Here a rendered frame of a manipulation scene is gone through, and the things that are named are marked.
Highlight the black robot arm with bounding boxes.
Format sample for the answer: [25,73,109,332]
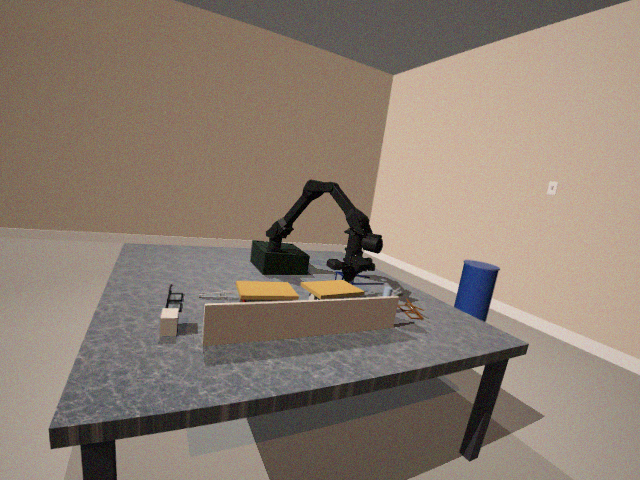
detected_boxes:
[266,180,383,272]

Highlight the brown box with cream top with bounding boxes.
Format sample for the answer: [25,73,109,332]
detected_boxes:
[159,308,179,337]

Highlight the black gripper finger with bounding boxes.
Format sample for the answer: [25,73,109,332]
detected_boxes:
[350,268,362,281]
[341,269,353,283]

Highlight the black glasses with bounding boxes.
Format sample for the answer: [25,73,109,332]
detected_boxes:
[165,284,183,312]

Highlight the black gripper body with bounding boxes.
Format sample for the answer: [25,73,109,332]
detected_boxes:
[326,246,375,271]

